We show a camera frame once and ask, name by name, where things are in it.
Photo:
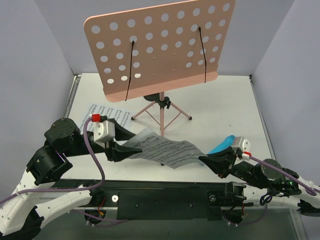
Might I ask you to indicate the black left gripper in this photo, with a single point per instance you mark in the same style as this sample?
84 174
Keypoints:
110 149

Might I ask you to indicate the blue plastic tube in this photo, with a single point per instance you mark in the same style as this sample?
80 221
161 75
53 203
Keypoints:
227 142

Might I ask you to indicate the pink music stand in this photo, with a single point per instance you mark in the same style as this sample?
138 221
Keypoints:
152 50

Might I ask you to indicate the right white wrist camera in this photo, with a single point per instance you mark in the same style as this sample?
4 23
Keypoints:
241 148

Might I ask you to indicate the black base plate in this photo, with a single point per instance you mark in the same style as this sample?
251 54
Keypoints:
163 200

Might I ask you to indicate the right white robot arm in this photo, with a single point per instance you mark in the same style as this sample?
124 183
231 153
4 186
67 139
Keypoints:
274 181

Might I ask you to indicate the sheet music page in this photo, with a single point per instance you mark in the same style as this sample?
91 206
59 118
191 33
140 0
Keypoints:
160 149
121 116

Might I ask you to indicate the aluminium rail frame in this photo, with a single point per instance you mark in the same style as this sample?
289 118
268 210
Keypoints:
260 109

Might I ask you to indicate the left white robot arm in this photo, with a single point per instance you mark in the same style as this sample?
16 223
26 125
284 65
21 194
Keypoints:
22 216

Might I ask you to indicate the black microphone stand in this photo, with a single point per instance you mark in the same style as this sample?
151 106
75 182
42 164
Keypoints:
152 97

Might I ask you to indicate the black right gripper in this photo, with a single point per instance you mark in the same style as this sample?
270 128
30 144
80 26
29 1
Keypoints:
227 164

